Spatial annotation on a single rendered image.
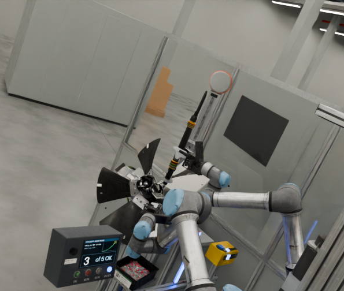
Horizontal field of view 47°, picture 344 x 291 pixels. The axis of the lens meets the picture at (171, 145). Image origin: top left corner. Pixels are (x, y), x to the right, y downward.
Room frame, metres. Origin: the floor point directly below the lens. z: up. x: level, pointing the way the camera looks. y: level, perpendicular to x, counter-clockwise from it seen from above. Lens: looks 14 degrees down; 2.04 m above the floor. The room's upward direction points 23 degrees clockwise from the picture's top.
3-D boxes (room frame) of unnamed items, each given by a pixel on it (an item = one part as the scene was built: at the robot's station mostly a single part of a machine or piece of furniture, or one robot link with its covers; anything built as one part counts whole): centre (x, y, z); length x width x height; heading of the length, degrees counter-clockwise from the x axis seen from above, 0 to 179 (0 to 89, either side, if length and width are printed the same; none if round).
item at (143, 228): (1.71, -0.03, 1.17); 0.11 x 0.08 x 0.09; 175
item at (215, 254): (2.11, -0.52, 1.02); 0.16 x 0.10 x 0.11; 138
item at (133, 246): (1.72, -0.05, 1.08); 0.11 x 0.08 x 0.11; 126
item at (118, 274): (1.87, -0.08, 0.85); 0.22 x 0.17 x 0.07; 154
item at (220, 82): (2.84, -0.14, 1.88); 0.17 x 0.15 x 0.16; 48
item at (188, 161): (2.07, -0.16, 1.47); 0.12 x 0.08 x 0.09; 58
